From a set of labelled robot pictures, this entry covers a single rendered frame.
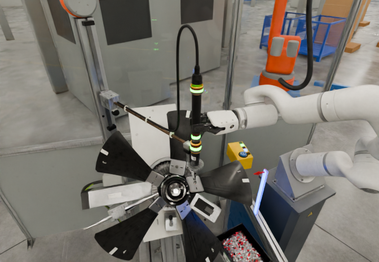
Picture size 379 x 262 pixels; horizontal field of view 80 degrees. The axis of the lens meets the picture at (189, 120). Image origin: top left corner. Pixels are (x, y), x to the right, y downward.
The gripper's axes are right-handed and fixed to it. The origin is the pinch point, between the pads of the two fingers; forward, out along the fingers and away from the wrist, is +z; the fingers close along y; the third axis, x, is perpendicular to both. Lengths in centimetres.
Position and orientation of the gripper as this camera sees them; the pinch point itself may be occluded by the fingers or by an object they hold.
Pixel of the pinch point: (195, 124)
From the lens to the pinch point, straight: 84.4
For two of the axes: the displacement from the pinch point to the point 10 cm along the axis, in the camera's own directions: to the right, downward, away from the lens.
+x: 0.0, -8.4, -5.4
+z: -9.7, 1.2, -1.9
